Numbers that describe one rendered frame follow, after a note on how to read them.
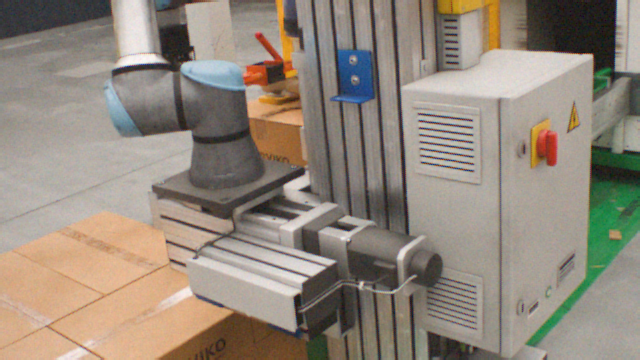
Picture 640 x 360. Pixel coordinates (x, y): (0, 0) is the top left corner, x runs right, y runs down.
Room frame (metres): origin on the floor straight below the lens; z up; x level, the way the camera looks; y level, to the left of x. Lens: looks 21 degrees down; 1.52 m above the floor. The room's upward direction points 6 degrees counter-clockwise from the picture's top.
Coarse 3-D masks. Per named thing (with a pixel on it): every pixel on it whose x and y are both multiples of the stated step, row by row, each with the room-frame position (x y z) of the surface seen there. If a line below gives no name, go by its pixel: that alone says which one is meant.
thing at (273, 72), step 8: (256, 64) 2.21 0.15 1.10; (264, 64) 2.22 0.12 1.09; (272, 64) 2.21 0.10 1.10; (280, 64) 2.16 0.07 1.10; (256, 72) 2.15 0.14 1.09; (264, 72) 2.13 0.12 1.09; (272, 72) 2.14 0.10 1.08; (280, 72) 2.17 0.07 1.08; (264, 80) 2.13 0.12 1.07; (272, 80) 2.13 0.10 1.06; (280, 80) 2.16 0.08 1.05
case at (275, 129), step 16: (256, 112) 2.21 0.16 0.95; (272, 112) 2.19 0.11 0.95; (288, 112) 2.17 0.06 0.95; (256, 128) 2.15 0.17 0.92; (272, 128) 2.10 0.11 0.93; (288, 128) 2.05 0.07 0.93; (256, 144) 2.15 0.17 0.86; (272, 144) 2.10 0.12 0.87; (288, 144) 2.06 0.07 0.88; (288, 160) 2.06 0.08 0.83; (304, 160) 2.02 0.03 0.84
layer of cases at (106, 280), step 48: (48, 240) 2.33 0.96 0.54; (96, 240) 2.29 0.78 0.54; (144, 240) 2.24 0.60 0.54; (0, 288) 1.98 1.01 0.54; (48, 288) 1.95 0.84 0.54; (96, 288) 1.92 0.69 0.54; (144, 288) 1.89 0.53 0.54; (0, 336) 1.69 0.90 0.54; (48, 336) 1.67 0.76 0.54; (96, 336) 1.64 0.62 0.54; (144, 336) 1.62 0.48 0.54; (192, 336) 1.60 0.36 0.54; (240, 336) 1.71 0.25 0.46; (288, 336) 1.84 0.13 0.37
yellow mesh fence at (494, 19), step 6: (486, 0) 3.97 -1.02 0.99; (492, 0) 4.02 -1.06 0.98; (498, 0) 4.05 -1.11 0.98; (492, 6) 4.04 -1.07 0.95; (498, 6) 4.05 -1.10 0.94; (492, 12) 4.04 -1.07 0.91; (498, 12) 4.04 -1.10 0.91; (492, 18) 4.04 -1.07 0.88; (498, 18) 4.04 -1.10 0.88; (492, 24) 4.04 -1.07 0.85; (498, 24) 4.04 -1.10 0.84; (492, 30) 4.04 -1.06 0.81; (498, 30) 4.04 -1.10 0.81; (492, 36) 4.04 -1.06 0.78; (498, 36) 4.04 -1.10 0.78; (492, 42) 4.04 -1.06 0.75; (498, 42) 4.04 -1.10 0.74; (486, 48) 3.98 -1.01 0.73; (492, 48) 4.04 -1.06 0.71; (498, 48) 4.04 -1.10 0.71
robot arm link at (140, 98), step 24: (120, 0) 1.41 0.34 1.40; (144, 0) 1.42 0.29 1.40; (120, 24) 1.40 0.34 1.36; (144, 24) 1.40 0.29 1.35; (120, 48) 1.39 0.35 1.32; (144, 48) 1.38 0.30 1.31; (120, 72) 1.36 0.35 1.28; (144, 72) 1.35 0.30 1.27; (168, 72) 1.39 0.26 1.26; (120, 96) 1.33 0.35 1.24; (144, 96) 1.33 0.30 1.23; (168, 96) 1.33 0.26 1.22; (120, 120) 1.32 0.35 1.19; (144, 120) 1.33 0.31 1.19; (168, 120) 1.33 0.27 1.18
